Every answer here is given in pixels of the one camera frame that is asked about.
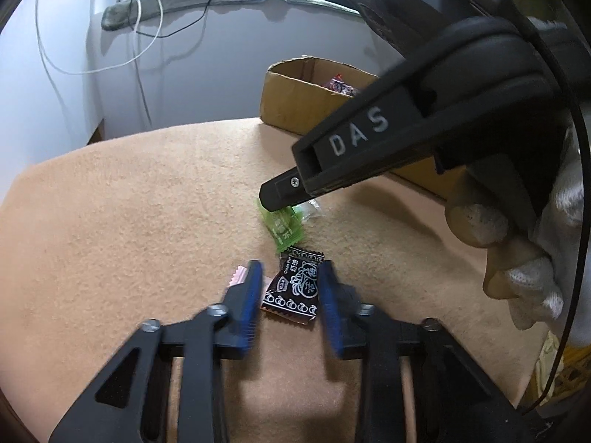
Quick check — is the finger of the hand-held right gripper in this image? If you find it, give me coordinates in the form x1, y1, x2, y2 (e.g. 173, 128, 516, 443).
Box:
260, 58, 437, 212

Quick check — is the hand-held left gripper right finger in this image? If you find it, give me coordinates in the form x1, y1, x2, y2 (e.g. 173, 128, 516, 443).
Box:
318, 261, 525, 443

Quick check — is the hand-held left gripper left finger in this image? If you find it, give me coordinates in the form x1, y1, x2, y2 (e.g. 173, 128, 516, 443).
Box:
48, 260, 265, 443

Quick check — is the green candy packet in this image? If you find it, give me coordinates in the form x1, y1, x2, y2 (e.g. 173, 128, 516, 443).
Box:
255, 196, 305, 254

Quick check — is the black candy packet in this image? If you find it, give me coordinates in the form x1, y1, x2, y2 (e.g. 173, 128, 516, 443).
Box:
261, 247, 325, 326

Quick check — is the cardboard box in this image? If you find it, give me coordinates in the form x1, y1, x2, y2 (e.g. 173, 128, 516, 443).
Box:
259, 55, 467, 201

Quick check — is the clear red-edged snack packet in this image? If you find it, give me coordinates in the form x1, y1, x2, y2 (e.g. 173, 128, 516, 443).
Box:
323, 73, 362, 97

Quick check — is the person's right hand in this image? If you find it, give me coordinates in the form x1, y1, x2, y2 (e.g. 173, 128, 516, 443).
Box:
445, 115, 591, 333

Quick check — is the pink candy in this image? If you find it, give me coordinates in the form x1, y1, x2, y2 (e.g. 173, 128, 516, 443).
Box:
227, 265, 273, 294

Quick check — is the clear wrapped candy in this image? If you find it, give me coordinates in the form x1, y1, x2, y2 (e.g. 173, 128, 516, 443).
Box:
291, 198, 322, 222

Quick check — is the grey windowsill cloth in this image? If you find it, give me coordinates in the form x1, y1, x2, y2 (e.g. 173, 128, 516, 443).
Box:
100, 0, 365, 32

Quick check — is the thin black cable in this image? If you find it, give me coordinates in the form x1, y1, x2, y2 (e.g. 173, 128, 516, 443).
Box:
134, 0, 227, 38

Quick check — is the thin white cable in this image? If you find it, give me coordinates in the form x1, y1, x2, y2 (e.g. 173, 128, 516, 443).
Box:
34, 0, 163, 75

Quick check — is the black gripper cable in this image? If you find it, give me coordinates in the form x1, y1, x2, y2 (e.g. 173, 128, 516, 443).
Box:
436, 0, 591, 425

